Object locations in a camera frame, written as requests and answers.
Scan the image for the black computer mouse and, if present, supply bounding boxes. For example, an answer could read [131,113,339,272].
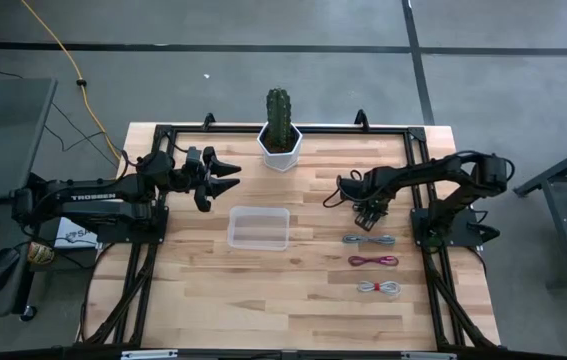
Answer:
[0,247,22,295]

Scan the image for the round printed can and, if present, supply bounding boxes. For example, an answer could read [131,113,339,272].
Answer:
[26,241,57,267]

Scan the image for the clear plastic container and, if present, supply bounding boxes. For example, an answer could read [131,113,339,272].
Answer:
[226,205,292,252]

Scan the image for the grey USB-C cable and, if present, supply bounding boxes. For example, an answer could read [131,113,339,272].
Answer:
[341,233,397,247]

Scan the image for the magenta USB-C cable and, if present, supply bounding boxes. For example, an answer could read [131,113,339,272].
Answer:
[347,254,400,268]

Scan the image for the black aluminium table frame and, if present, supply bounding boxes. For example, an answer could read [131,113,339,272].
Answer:
[80,122,502,351]

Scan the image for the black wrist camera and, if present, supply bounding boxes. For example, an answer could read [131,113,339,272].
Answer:
[337,175,364,202]
[184,146,203,169]

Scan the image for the white hexagonal plant pot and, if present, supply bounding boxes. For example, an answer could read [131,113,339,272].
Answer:
[256,122,304,173]

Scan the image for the white printed box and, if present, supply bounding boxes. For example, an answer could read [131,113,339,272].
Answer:
[53,217,100,250]

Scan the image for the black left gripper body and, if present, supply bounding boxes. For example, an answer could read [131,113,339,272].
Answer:
[171,162,214,199]

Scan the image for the silver metal bracket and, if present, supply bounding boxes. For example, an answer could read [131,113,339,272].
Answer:
[401,351,457,360]
[120,349,179,360]

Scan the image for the dark grey desk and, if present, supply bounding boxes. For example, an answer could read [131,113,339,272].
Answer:
[0,77,59,322]

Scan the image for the white cable with red tie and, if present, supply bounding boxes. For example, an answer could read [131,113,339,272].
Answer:
[356,279,403,297]

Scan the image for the yellow extension cord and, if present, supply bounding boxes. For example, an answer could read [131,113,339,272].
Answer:
[20,0,137,182]

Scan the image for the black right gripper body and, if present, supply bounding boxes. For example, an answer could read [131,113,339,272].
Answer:
[355,169,395,217]

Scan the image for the green cactus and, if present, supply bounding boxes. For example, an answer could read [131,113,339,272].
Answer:
[265,87,293,152]

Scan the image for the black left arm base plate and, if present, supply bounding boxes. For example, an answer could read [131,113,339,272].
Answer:
[95,205,170,245]

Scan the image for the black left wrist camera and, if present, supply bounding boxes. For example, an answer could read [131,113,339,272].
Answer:
[184,146,203,169]

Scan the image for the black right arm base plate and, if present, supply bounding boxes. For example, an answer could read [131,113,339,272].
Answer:
[410,207,484,249]

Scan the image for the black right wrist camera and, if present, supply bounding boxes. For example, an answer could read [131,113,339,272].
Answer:
[337,175,364,202]

